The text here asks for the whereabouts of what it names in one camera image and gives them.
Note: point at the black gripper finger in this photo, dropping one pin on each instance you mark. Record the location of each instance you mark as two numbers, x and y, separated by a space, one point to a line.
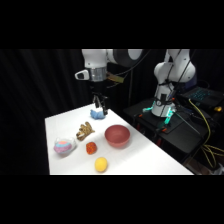
97 101
105 106

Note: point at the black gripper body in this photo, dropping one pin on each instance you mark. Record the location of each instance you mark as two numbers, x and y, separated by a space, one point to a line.
99 88

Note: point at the red textured ball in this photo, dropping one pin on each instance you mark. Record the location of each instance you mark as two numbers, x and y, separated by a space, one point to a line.
91 148

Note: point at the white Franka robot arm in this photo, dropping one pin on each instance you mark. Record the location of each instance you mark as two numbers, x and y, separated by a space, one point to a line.
173 71

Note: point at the pink bowl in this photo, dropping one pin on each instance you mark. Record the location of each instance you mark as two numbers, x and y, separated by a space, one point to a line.
117 135

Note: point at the yellow ball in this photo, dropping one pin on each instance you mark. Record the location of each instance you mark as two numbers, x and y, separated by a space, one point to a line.
101 164

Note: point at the blue crumpled cloth toy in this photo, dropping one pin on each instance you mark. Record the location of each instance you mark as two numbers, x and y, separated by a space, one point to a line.
97 114

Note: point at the brown plush toy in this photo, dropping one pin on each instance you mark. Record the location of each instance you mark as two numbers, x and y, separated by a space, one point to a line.
85 131

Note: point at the pastel pink blue plush toy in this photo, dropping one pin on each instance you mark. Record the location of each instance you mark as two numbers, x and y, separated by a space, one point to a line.
64 145

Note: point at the black robot stand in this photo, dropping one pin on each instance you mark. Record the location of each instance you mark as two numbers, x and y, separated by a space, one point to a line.
180 133

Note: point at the black laptop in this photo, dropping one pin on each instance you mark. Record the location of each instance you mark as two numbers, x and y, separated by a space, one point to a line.
204 95

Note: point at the small yellow object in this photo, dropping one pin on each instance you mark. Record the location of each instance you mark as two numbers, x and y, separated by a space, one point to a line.
218 108

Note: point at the tan wrist camera mount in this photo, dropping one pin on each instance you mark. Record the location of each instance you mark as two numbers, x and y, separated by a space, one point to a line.
115 78

